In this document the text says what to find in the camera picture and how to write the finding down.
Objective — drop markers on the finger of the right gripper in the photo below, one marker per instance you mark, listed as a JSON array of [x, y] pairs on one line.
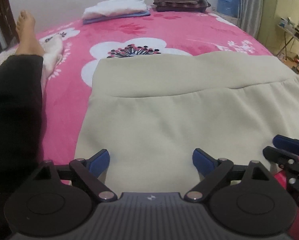
[[286, 143], [288, 162]]

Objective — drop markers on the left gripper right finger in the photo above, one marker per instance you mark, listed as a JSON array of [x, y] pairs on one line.
[[216, 175]]

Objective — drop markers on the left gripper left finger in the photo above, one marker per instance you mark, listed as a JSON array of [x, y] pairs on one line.
[[85, 176]]

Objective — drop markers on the beige zip hoodie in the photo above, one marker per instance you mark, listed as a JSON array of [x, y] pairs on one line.
[[152, 112]]

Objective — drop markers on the folding side table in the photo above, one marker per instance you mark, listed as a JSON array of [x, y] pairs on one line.
[[291, 34]]

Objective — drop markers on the pink floral blanket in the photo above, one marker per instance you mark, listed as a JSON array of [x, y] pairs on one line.
[[70, 86]]

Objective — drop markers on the person left leg black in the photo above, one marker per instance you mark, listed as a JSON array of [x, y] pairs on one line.
[[21, 102]]

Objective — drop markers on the folded purple cloth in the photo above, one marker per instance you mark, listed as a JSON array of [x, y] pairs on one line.
[[108, 18]]

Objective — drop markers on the green cabinet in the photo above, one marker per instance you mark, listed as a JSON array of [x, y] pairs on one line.
[[270, 35]]

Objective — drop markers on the grey curtain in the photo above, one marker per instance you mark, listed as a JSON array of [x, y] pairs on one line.
[[250, 12]]

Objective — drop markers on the folded white towel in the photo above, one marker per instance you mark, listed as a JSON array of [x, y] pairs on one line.
[[112, 8]]

